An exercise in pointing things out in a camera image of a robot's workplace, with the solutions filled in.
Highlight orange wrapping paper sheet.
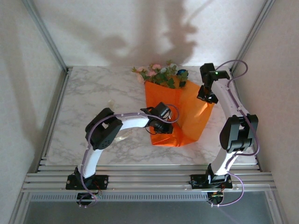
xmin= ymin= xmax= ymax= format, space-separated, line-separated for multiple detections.
xmin=144 ymin=75 xmax=215 ymax=147

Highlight cream ribbon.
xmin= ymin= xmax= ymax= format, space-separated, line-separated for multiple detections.
xmin=107 ymin=99 xmax=134 ymax=142

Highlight artificial flower bunch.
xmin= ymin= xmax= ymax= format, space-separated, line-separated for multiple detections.
xmin=131 ymin=60 xmax=189 ymax=89

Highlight wide aluminium extrusion beam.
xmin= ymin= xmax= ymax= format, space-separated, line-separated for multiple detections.
xmin=21 ymin=164 xmax=277 ymax=193

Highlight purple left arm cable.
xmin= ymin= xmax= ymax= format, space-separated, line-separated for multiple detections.
xmin=78 ymin=104 xmax=180 ymax=208

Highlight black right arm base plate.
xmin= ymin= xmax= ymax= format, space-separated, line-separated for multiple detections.
xmin=190 ymin=174 xmax=233 ymax=189

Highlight aluminium frame post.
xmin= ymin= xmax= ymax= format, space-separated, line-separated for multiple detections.
xmin=230 ymin=0 xmax=277 ymax=73
xmin=22 ymin=0 xmax=71 ymax=73

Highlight grey slotted cable duct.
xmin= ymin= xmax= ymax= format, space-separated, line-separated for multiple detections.
xmin=29 ymin=193 xmax=210 ymax=203

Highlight aluminium side rail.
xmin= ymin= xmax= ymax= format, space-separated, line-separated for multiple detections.
xmin=230 ymin=66 xmax=263 ymax=172
xmin=35 ymin=69 xmax=72 ymax=173

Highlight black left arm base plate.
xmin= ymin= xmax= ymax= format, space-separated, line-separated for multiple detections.
xmin=65 ymin=175 xmax=109 ymax=190

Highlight aluminium lower frame leg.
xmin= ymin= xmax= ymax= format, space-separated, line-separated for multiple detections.
xmin=265 ymin=190 xmax=288 ymax=224
xmin=8 ymin=192 xmax=31 ymax=224

